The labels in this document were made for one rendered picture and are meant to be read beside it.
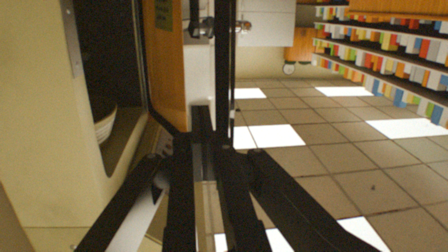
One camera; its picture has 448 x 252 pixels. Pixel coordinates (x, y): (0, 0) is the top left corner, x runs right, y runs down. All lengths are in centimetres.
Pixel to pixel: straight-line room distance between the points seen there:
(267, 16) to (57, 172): 513
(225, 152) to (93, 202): 20
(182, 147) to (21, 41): 18
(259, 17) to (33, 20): 508
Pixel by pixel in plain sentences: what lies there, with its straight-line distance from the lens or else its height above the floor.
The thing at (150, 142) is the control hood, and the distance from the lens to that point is 50.
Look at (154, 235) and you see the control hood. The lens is 35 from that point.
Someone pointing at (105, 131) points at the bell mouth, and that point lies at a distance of 40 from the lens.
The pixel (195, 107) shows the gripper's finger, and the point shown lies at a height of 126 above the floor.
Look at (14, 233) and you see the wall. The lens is 92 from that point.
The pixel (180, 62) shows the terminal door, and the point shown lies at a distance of 38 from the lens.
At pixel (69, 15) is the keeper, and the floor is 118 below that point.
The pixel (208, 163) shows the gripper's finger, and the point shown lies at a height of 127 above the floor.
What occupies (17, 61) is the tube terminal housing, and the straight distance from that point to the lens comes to 28.
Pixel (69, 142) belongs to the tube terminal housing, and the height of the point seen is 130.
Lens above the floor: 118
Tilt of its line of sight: 24 degrees up
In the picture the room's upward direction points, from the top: 180 degrees counter-clockwise
